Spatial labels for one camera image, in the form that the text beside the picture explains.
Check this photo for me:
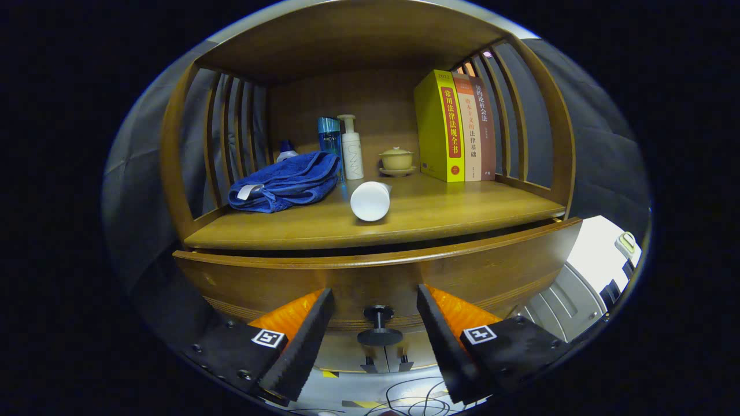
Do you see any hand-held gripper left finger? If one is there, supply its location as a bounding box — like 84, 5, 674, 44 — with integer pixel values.
184, 287, 336, 403

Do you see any blue folded towel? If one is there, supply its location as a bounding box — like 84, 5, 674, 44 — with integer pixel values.
228, 151, 342, 214

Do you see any wooden cabinet door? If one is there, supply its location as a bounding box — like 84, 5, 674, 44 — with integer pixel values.
382, 334, 440, 370
315, 334, 383, 373

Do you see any brown book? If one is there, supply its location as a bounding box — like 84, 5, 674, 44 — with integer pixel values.
469, 76, 497, 181

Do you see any white green-topped cleanser tube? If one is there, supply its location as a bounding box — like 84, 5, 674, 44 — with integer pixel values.
350, 181, 393, 222

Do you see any thick yellow book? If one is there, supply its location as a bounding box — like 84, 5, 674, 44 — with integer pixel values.
413, 70, 466, 183

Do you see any yellow-green lidded teacup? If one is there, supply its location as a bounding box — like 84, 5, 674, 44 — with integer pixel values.
380, 146, 415, 170

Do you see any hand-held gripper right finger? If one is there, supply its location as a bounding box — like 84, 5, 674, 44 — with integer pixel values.
416, 284, 574, 405

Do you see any black floor cable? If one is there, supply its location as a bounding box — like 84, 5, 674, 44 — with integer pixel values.
289, 376, 463, 416

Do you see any wooden cabinet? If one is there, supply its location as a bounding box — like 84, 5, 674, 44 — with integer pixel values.
159, 0, 579, 373

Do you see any wooden countertop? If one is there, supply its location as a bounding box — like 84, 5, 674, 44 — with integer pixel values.
184, 170, 566, 251

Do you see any wooden drawer with black knob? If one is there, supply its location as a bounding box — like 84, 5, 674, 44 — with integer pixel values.
172, 217, 583, 347

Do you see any blue glass bottle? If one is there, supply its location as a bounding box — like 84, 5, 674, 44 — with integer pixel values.
317, 117, 343, 180

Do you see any white pump bottle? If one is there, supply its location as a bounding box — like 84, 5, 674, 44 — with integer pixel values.
338, 114, 365, 180

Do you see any white side cabinet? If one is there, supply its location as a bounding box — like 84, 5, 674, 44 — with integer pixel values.
517, 216, 642, 343

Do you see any white and orange book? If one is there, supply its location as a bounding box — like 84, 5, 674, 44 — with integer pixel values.
452, 73, 483, 182

